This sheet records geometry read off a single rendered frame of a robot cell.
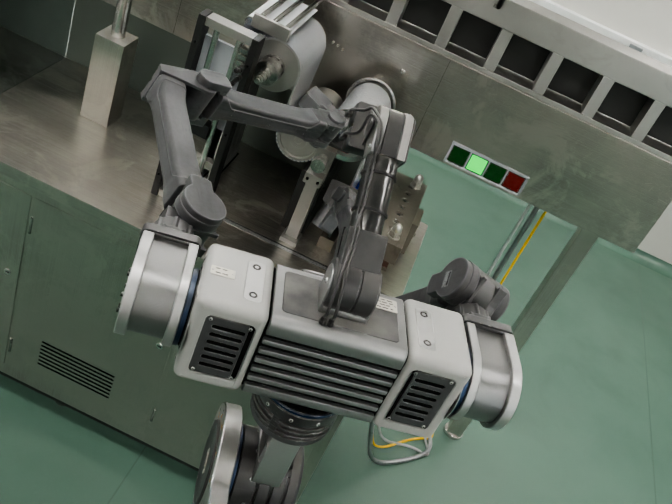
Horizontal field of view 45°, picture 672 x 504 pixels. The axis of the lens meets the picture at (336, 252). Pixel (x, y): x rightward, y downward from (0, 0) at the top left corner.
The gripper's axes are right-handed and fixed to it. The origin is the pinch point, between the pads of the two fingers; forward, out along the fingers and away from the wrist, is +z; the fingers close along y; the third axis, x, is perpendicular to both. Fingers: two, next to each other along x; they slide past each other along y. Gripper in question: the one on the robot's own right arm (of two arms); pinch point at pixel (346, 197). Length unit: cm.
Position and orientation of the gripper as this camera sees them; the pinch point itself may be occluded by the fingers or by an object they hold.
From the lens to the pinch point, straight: 226.6
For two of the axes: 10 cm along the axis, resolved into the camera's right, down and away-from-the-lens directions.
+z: 0.6, -0.6, 10.0
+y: 9.0, 4.3, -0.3
